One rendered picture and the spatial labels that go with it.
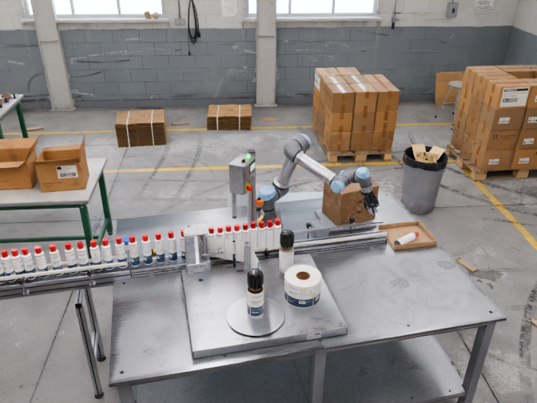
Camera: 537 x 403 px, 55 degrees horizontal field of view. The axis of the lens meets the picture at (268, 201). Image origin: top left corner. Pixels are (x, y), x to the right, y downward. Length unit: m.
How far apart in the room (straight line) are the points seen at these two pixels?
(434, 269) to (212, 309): 1.40
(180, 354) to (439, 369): 1.71
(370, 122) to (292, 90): 2.36
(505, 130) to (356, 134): 1.67
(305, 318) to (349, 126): 3.96
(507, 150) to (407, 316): 3.84
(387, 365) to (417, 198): 2.38
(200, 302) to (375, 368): 1.26
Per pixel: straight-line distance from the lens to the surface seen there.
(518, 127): 6.43
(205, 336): 2.70
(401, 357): 3.62
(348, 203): 3.52
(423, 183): 5.40
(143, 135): 7.05
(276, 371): 3.42
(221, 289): 2.97
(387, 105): 6.47
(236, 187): 3.04
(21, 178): 4.55
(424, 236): 3.66
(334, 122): 6.35
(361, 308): 2.97
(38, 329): 4.34
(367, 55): 8.61
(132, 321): 2.93
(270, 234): 3.20
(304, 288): 2.76
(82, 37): 8.49
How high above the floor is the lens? 2.75
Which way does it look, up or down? 30 degrees down
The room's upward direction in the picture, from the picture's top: 1 degrees clockwise
